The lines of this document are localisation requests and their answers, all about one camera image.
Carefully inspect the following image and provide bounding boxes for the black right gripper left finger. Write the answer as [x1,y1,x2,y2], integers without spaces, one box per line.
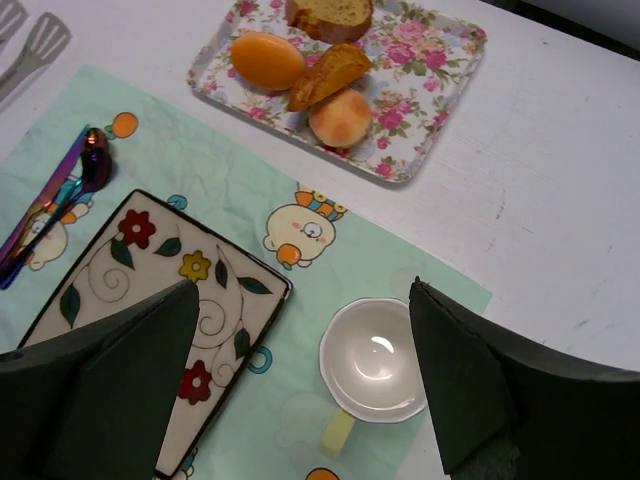
[1,281,199,479]

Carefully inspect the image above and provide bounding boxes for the flower-painted square ceramic plate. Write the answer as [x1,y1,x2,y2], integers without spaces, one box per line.
[23,190,292,479]

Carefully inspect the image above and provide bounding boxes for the light green cartoon placemat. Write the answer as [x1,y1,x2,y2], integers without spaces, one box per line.
[1,66,490,479]

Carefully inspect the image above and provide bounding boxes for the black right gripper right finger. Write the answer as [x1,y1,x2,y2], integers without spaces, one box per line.
[409,280,639,479]

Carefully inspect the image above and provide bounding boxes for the white cup yellow handle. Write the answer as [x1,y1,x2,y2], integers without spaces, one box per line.
[318,297,427,458]

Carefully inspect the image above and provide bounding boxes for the silver metal tongs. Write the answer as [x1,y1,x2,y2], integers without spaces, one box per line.
[1,1,72,102]

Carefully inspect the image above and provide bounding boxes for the smooth orange oval bread roll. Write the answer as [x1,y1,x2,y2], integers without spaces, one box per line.
[230,32,307,91]

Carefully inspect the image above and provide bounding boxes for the iridescent purple spoon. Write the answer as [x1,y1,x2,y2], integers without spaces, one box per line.
[15,127,113,277]

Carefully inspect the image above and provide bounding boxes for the round pale bread bun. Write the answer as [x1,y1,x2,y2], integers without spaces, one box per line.
[309,88,372,148]

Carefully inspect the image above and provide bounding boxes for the iridescent purple knife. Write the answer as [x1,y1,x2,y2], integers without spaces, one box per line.
[1,125,90,290]

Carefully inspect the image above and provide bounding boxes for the floral rectangular serving tray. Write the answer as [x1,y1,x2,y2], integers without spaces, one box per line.
[187,1,488,184]

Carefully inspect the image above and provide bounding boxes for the dark orange bread wedge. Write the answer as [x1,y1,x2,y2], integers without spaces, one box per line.
[287,44,372,112]

